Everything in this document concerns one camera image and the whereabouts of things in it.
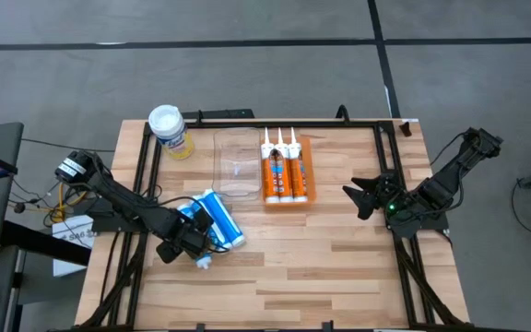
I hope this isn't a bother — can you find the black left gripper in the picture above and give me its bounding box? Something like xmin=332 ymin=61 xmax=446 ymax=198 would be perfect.
xmin=155 ymin=207 xmax=216 ymax=266

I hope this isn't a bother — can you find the black power strip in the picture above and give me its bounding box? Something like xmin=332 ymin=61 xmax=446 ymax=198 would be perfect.
xmin=182 ymin=108 xmax=255 ymax=124

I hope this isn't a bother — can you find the white paper sign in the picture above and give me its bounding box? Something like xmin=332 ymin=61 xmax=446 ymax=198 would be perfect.
xmin=52 ymin=215 xmax=97 ymax=279

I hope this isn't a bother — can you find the orange Gorilla sealant tube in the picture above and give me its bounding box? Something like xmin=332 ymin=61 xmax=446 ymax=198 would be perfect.
xmin=274 ymin=126 xmax=295 ymax=205
xmin=288 ymin=126 xmax=310 ymax=204
xmin=260 ymin=126 xmax=280 ymax=205

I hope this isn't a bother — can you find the yellow Lysol wipes canister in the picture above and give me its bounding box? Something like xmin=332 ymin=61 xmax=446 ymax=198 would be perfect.
xmin=147 ymin=103 xmax=196 ymax=161

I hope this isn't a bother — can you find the yellow cable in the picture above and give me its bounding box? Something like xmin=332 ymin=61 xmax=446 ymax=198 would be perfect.
xmin=49 ymin=182 xmax=89 ymax=223

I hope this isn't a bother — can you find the orange plastic bin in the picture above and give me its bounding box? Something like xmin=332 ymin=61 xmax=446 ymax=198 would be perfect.
xmin=260 ymin=135 xmax=318 ymax=208

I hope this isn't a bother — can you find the black cable bundle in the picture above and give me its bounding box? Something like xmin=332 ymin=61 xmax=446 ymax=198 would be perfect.
xmin=7 ymin=177 xmax=91 ymax=230

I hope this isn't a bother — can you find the blue silicone tube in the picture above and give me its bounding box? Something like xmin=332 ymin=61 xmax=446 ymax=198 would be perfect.
xmin=176 ymin=202 xmax=215 ymax=271
xmin=199 ymin=188 xmax=247 ymax=249
xmin=190 ymin=196 xmax=230 ymax=253

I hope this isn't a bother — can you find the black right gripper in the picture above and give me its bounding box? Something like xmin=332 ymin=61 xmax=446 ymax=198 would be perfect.
xmin=342 ymin=172 xmax=406 ymax=228

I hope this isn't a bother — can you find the clear plastic bin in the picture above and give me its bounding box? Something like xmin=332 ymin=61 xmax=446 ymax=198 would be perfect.
xmin=211 ymin=126 xmax=264 ymax=201

